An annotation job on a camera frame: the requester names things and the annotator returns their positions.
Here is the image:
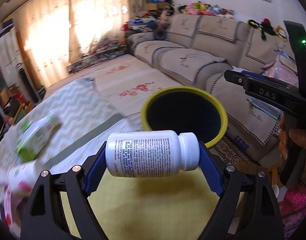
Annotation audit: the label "yellow rimmed trash bin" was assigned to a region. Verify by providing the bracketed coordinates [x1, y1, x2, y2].
[141, 86, 228, 149]

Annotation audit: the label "black tower fan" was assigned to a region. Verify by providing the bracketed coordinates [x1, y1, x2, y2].
[17, 63, 40, 103]

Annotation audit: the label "white pill bottle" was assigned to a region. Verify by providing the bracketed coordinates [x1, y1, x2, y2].
[105, 130, 200, 178]

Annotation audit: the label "beige sofa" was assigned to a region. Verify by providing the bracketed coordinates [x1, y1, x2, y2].
[127, 14, 298, 161]

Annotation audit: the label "green coconut water bottle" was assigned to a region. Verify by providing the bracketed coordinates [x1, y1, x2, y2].
[15, 111, 61, 162]

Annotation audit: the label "white leaf paper cup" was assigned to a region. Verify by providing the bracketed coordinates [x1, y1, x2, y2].
[0, 160, 45, 197]

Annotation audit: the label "pile of plush toys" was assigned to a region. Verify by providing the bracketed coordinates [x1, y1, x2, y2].
[175, 1, 235, 19]

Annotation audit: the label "cream curtains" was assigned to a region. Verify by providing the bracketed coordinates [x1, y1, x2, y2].
[12, 0, 144, 87]

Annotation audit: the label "yellow green tablecloth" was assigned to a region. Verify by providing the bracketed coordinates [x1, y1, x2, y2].
[0, 77, 246, 240]

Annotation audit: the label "stacked cardboard boxes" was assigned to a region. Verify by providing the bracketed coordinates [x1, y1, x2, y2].
[145, 0, 172, 11]

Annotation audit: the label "low shelf with books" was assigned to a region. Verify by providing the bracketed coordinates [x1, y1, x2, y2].
[67, 41, 127, 74]

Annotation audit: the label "white standing air conditioner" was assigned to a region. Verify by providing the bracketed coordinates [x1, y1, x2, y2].
[0, 25, 23, 87]

